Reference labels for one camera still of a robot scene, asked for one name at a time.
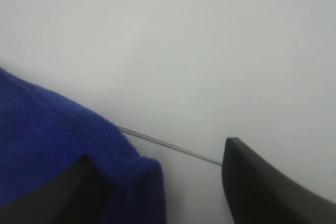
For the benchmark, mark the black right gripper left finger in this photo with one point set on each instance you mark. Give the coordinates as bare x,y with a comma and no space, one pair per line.
76,195

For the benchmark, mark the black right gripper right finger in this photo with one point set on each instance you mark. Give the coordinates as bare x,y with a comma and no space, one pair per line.
257,192

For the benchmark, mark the blue microfibre towel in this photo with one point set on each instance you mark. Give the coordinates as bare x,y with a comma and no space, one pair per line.
43,133

